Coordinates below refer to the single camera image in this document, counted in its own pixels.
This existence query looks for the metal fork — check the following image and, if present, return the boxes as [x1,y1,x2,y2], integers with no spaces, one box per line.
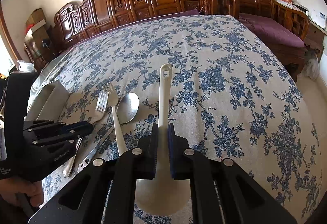
[63,90,109,177]

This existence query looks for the white plastic fork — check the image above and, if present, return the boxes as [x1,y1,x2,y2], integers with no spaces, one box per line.
[104,83,127,156]

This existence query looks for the white ladle spoon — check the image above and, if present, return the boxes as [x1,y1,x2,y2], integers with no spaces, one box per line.
[135,64,191,216]

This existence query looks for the large metal spoon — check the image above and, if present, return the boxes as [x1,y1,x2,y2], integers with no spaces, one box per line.
[78,92,139,173]

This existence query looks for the person's left hand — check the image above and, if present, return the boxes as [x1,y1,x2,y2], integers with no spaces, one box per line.
[0,177,44,207]

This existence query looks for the grey metal tray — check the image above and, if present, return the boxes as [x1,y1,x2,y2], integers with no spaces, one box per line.
[25,80,70,122]

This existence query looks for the white plastic bag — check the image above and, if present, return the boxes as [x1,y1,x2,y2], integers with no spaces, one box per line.
[17,60,37,72]

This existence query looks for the stacked cardboard boxes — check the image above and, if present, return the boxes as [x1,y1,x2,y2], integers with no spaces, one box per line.
[24,8,51,57]

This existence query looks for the blue floral tablecloth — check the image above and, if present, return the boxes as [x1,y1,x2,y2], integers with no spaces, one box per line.
[45,16,326,223]

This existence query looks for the long carved wooden sofa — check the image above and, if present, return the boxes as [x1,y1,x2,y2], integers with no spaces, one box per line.
[51,0,206,49]

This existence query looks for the purple armchair cushion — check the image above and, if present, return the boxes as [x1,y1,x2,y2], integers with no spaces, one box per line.
[238,13,304,48]

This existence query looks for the wooden side table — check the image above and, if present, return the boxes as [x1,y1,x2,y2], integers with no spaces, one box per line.
[304,20,326,61]

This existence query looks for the white device on side table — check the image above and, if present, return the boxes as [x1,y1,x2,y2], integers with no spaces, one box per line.
[309,8,326,29]

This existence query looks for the carved wooden armchair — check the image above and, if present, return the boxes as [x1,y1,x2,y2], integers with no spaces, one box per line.
[204,0,309,81]

